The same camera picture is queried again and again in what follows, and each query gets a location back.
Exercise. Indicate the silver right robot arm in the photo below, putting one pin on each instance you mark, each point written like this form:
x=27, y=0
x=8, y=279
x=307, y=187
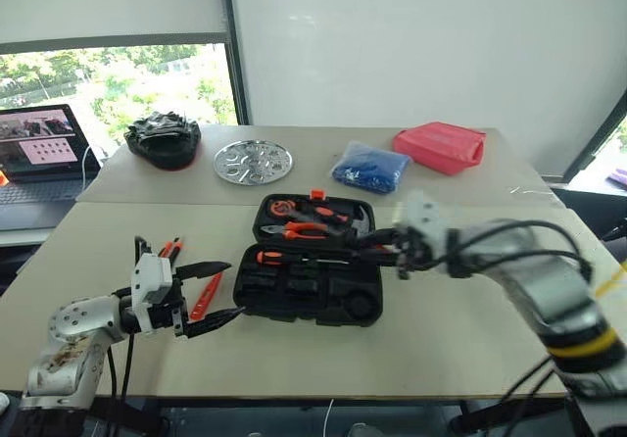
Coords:
x=539, y=280

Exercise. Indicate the black crumpled bundle on red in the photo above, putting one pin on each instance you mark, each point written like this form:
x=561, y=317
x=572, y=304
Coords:
x=161, y=138

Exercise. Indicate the black window pillar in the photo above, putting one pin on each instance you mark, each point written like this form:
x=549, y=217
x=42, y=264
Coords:
x=234, y=45

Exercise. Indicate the red plastic container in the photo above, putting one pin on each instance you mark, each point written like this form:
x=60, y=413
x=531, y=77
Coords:
x=436, y=148

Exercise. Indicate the orange black screwdriver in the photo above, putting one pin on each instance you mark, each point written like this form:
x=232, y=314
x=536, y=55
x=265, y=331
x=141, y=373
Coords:
x=269, y=257

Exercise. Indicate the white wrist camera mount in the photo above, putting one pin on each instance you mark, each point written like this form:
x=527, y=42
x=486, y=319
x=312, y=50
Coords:
x=426, y=221
x=149, y=275

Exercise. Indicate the black claw hammer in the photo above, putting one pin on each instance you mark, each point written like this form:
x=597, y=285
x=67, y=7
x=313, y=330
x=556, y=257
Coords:
x=363, y=220

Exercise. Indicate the purple object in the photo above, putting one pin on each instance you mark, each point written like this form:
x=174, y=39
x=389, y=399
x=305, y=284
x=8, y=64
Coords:
x=618, y=176

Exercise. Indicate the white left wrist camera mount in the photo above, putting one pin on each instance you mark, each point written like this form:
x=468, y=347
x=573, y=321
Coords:
x=149, y=275

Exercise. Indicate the black plastic tool case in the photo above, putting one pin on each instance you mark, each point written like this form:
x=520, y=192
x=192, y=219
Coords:
x=313, y=305

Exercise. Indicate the black side furniture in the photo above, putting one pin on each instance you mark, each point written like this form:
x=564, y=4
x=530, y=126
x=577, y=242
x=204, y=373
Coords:
x=588, y=211

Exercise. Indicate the white rounded object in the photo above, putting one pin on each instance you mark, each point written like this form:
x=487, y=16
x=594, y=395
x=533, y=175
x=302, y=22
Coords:
x=3, y=403

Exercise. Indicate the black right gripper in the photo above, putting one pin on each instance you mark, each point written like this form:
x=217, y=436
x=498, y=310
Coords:
x=414, y=256

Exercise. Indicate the clear plastic strip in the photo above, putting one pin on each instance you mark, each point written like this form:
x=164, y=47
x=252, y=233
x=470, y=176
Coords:
x=531, y=192

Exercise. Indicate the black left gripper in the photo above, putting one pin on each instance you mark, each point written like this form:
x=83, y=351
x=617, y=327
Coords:
x=164, y=315

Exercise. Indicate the dark grey laptop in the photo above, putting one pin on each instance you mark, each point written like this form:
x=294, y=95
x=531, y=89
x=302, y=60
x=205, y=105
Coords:
x=39, y=197

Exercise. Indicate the round silver perforated plate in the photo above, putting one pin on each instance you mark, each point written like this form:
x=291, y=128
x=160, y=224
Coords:
x=254, y=162

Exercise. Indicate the dark rounded shape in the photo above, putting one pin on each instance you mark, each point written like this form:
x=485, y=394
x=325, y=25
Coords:
x=366, y=430

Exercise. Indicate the blue filled plastic bag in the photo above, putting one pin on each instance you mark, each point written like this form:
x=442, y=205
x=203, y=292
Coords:
x=372, y=167

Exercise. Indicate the white roller blind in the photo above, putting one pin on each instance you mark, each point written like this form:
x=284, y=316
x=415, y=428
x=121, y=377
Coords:
x=108, y=1

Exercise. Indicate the small orange object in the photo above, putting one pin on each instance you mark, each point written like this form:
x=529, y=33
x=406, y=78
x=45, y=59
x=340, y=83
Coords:
x=2, y=177

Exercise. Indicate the black slanted window frame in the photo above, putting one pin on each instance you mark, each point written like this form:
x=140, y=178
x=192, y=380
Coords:
x=595, y=138

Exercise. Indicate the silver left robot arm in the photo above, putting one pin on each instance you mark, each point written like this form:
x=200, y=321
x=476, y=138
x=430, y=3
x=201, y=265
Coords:
x=78, y=319

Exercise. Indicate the orange black tape measure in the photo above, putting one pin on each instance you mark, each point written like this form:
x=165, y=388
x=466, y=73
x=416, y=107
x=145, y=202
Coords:
x=280, y=208

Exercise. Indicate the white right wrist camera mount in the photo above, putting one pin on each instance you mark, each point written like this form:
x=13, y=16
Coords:
x=426, y=221

